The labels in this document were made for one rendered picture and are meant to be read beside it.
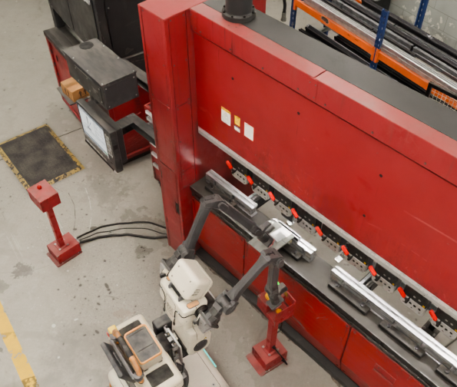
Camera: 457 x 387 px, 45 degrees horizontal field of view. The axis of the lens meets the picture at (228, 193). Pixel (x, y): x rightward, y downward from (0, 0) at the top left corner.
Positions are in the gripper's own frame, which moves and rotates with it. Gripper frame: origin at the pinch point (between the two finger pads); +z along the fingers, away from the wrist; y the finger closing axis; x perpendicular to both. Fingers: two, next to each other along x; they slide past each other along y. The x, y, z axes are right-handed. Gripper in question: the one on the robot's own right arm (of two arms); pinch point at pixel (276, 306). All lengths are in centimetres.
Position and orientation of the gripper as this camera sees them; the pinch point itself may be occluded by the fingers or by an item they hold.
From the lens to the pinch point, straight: 365.3
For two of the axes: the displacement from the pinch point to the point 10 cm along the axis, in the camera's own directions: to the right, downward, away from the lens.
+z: 2.2, 5.6, 8.0
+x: -5.5, -6.0, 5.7
